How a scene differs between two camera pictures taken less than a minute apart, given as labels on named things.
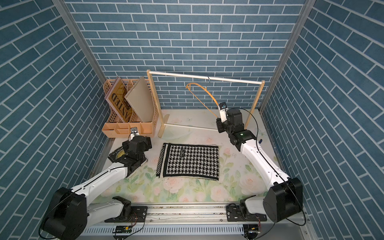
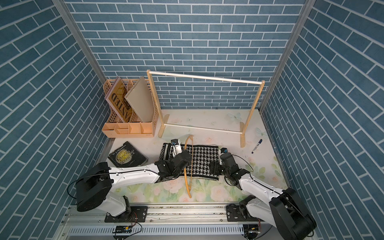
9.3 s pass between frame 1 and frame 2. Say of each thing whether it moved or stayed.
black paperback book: stayed
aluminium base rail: stayed
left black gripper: moved
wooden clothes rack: stayed
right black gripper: moved
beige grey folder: stayed
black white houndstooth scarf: stayed
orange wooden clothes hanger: moved
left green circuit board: stayed
